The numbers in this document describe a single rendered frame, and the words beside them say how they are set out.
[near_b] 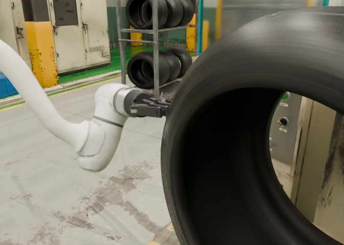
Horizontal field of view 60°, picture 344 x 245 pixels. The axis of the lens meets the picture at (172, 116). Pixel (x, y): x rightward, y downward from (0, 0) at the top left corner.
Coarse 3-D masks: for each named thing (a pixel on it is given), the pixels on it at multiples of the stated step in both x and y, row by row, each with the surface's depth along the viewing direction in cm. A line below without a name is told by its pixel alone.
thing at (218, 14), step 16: (208, 0) 126; (224, 0) 120; (240, 0) 114; (256, 0) 109; (272, 0) 104; (288, 0) 100; (304, 0) 96; (320, 0) 92; (208, 16) 128; (224, 16) 122; (240, 16) 116; (256, 16) 110; (208, 32) 130; (224, 32) 124
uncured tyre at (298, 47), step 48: (240, 48) 40; (288, 48) 34; (336, 48) 31; (192, 96) 49; (240, 96) 73; (336, 96) 31; (192, 144) 70; (240, 144) 79; (192, 192) 71; (240, 192) 79; (192, 240) 59; (240, 240) 72; (288, 240) 74; (336, 240) 69
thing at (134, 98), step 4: (132, 92) 86; (136, 92) 84; (140, 92) 84; (144, 92) 85; (128, 96) 85; (132, 96) 84; (136, 96) 83; (140, 96) 84; (144, 96) 85; (148, 96) 85; (128, 100) 84; (132, 100) 83; (136, 100) 83; (140, 100) 84; (148, 100) 84; (128, 104) 84; (132, 104) 82; (136, 104) 81; (140, 104) 80; (144, 104) 80; (128, 108) 84; (128, 112) 86; (136, 116) 85; (140, 116) 85; (144, 116) 86
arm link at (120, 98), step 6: (120, 90) 89; (126, 90) 87; (132, 90) 87; (138, 90) 88; (114, 96) 89; (120, 96) 87; (126, 96) 86; (114, 102) 89; (120, 102) 86; (120, 108) 87; (120, 114) 90; (126, 114) 87
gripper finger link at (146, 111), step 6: (132, 108) 78; (138, 108) 77; (144, 108) 76; (150, 108) 74; (156, 108) 73; (132, 114) 78; (138, 114) 78; (144, 114) 76; (150, 114) 75; (156, 114) 74
